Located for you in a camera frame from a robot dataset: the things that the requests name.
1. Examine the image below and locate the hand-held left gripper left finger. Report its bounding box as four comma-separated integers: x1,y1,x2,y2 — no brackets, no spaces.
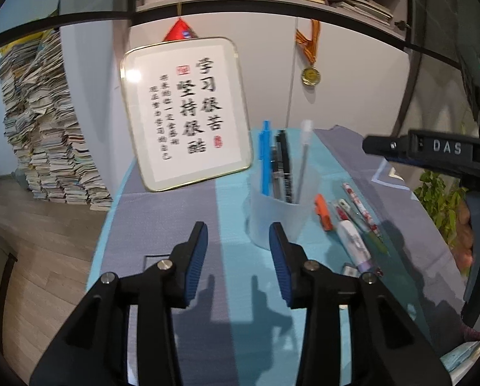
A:
29,221,209,386

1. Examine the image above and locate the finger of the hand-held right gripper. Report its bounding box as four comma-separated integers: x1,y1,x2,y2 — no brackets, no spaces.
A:
362,133,421,166

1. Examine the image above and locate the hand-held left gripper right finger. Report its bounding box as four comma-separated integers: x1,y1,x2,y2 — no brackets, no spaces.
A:
268,222,451,386

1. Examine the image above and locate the translucent plastic cup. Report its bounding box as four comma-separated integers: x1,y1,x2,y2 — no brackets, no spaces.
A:
245,160,321,250

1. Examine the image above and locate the pink patterned pen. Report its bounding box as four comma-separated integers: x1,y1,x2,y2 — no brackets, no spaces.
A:
341,183,382,237

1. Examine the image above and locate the orange pen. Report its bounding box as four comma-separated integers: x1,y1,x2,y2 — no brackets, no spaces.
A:
314,194,332,232

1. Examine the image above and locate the white purple correction tape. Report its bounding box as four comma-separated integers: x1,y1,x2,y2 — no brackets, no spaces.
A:
335,220,372,276

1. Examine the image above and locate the clear white-capped pen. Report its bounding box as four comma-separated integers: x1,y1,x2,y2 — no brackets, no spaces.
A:
295,120,313,206

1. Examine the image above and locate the black pen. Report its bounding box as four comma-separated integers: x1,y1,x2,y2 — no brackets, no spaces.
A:
278,130,294,205

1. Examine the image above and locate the green pen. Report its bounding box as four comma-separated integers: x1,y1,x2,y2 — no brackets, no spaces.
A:
338,199,389,255

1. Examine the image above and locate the blue pen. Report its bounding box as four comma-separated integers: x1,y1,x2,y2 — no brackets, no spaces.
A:
259,120,273,197

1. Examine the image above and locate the person's right hand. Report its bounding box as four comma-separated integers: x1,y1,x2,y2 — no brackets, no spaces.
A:
455,201,475,278

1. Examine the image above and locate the green potted plant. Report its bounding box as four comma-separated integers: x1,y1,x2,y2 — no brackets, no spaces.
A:
414,171,466,242

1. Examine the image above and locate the gold medal with striped ribbon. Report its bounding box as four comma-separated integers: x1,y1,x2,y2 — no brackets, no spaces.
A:
295,19,322,87

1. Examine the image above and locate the stack of grey booklets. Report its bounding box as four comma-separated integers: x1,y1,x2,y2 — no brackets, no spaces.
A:
328,0,394,27

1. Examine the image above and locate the framed calligraphy sign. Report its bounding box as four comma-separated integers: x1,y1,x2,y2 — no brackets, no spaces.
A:
120,37,253,192

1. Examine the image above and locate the tall pile of papers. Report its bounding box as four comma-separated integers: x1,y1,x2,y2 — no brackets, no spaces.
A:
0,28,114,212

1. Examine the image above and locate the light blue fluffy cloth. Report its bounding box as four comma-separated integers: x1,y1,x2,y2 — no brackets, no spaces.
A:
441,340,480,372

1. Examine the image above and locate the grey bookshelf cabinet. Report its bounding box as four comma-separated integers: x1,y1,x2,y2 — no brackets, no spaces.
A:
131,0,409,129

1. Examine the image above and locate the red triangular hanging pouch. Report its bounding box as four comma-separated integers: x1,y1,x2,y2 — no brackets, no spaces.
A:
163,18,200,43

